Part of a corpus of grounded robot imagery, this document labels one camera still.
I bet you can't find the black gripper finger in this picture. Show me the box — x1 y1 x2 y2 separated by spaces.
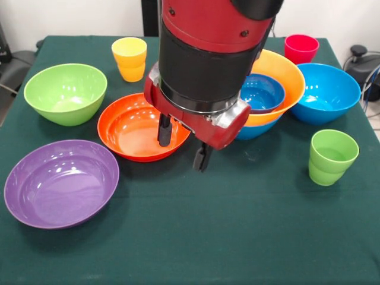
192 141 214 173
157 113 173 148

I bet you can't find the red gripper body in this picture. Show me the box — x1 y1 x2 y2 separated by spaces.
143 62 252 151

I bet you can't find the orange-red shallow bowl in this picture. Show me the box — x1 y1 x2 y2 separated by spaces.
97 92 191 163

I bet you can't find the small dark blue bowl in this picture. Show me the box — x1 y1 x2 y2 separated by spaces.
239 73 286 115

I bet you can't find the large yellow-orange bowl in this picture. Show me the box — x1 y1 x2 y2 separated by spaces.
243 49 306 127

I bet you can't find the light blue bowl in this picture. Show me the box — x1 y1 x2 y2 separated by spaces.
289 62 362 125
234 114 283 141

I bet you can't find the yellow cup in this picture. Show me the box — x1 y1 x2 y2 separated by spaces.
111 37 148 83

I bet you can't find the dark green tablecloth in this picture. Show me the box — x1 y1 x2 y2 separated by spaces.
0 35 380 285

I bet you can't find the green bowl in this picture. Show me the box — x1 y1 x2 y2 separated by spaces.
23 62 108 127

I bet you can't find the red cup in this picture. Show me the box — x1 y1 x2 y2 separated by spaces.
284 34 321 65

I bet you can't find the green cup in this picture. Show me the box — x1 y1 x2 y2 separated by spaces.
308 129 360 187

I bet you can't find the purple bowl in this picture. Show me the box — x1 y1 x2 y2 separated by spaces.
4 140 120 230

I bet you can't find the grey office chair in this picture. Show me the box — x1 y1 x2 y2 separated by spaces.
0 50 38 90

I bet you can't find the black wall cable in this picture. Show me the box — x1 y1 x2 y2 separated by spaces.
267 16 278 38

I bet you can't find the tangle of cables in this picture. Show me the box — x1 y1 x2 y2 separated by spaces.
359 65 380 116

